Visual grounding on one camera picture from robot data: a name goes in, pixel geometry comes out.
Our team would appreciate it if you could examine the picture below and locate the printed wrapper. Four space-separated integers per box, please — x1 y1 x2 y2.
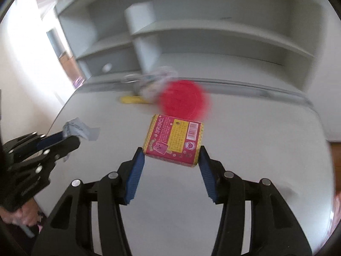
121 66 178 103

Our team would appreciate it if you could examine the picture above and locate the pink yellow snack box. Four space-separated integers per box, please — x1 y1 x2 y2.
143 114 204 167

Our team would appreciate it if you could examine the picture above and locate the red plastic cup lid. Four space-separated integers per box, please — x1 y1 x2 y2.
157 80 210 121

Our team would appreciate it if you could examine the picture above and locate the person's left hand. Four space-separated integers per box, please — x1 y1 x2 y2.
1 198 41 227

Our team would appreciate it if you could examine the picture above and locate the yellow wrapper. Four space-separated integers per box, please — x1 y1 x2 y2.
120 95 149 104

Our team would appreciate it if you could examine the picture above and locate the grey desk hutch shelf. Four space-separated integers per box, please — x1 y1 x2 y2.
55 0 328 93

